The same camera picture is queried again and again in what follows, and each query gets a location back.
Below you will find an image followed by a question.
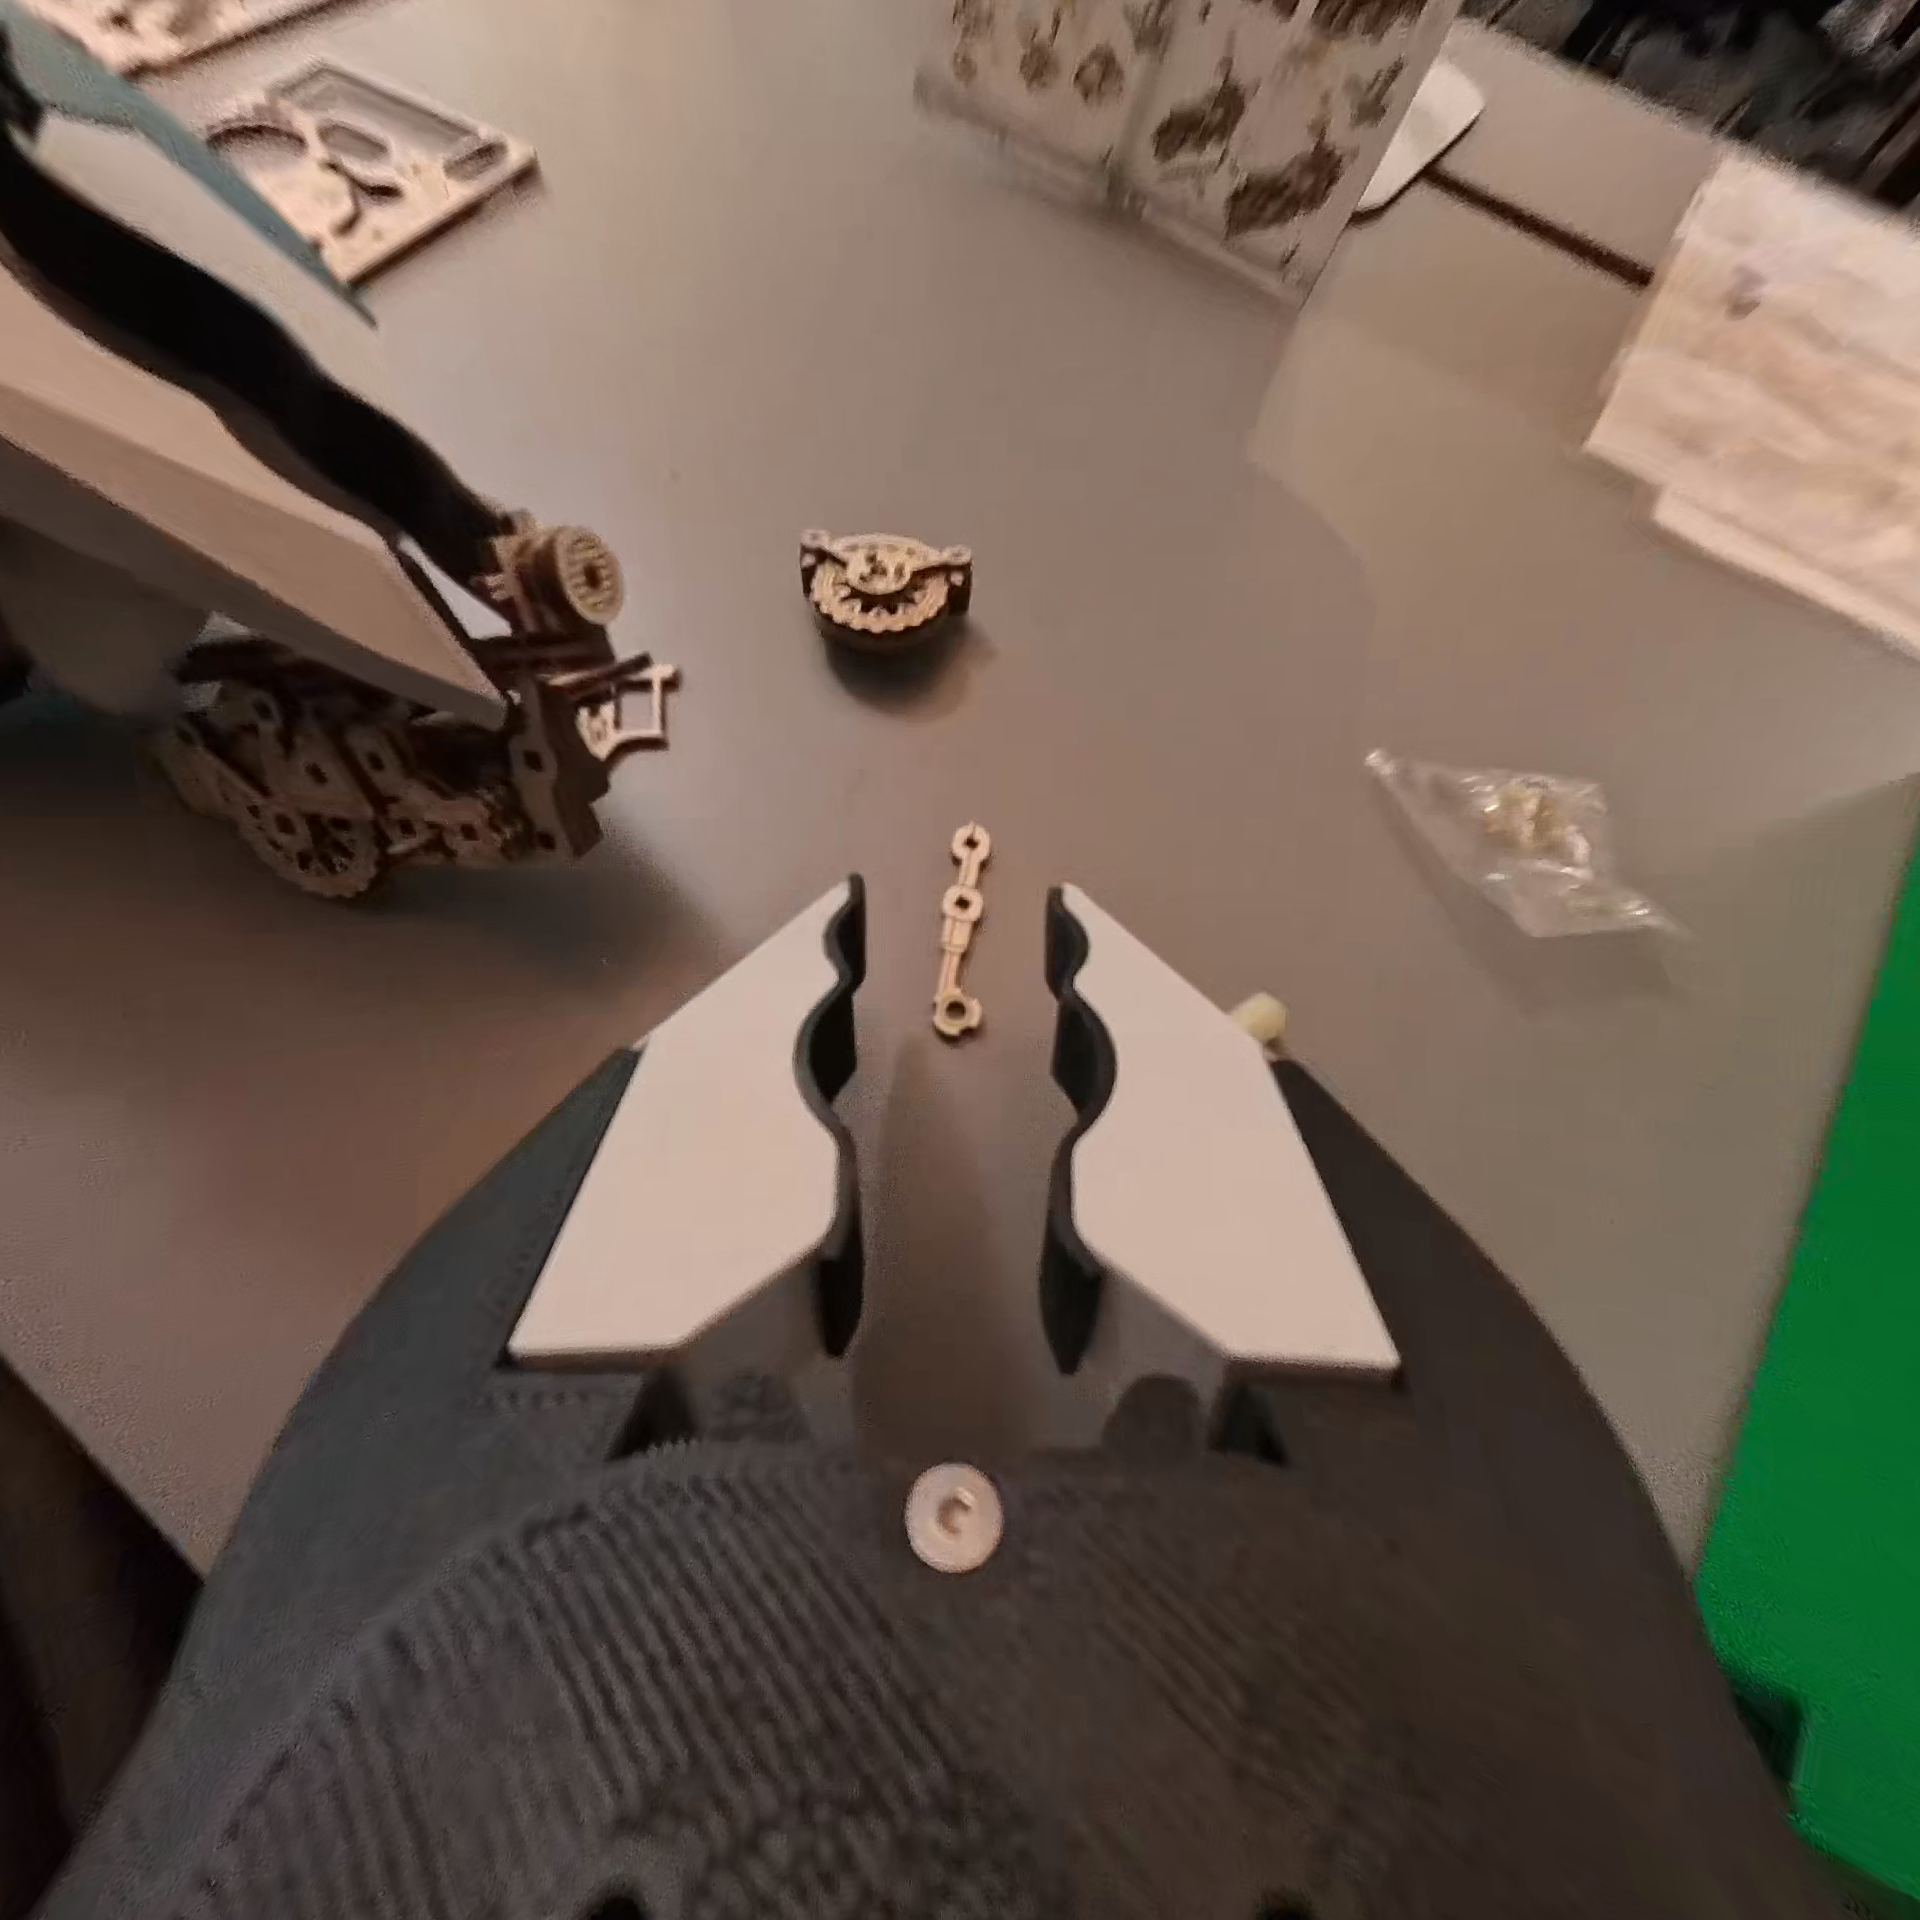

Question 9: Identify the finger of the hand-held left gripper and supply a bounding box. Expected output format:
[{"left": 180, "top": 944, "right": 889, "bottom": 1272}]
[
  {"left": 0, "top": 22, "right": 521, "bottom": 549},
  {"left": 0, "top": 269, "right": 513, "bottom": 731}
]

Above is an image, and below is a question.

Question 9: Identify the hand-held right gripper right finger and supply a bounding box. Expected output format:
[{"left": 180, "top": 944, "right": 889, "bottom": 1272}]
[{"left": 1039, "top": 881, "right": 1405, "bottom": 1379}]

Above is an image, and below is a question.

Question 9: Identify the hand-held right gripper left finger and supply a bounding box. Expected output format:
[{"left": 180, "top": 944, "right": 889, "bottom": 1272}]
[{"left": 506, "top": 873, "right": 872, "bottom": 1370}]

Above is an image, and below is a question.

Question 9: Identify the wooden link piece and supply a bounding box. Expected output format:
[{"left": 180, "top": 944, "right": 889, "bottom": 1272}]
[{"left": 931, "top": 821, "right": 997, "bottom": 1044}]

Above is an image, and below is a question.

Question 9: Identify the wooden motorcycle model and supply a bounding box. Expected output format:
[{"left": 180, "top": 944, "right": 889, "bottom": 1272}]
[{"left": 150, "top": 516, "right": 680, "bottom": 902}]

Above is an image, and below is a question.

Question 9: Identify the grey desk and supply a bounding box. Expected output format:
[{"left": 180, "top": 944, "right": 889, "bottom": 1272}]
[{"left": 0, "top": 0, "right": 1920, "bottom": 1577}]

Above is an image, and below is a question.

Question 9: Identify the clear plastic bag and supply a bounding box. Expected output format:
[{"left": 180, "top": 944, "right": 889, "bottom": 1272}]
[{"left": 1364, "top": 745, "right": 1683, "bottom": 939}]

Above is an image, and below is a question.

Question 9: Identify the wooden wheel assembly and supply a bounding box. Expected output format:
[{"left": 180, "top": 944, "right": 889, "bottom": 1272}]
[{"left": 799, "top": 527, "right": 978, "bottom": 662}]

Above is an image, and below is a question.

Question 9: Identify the green plastic crate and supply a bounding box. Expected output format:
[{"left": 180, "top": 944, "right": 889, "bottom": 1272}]
[{"left": 1695, "top": 853, "right": 1920, "bottom": 1891}]

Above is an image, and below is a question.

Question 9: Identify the light wooden board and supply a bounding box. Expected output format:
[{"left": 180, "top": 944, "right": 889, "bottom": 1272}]
[{"left": 1583, "top": 149, "right": 1920, "bottom": 662}]

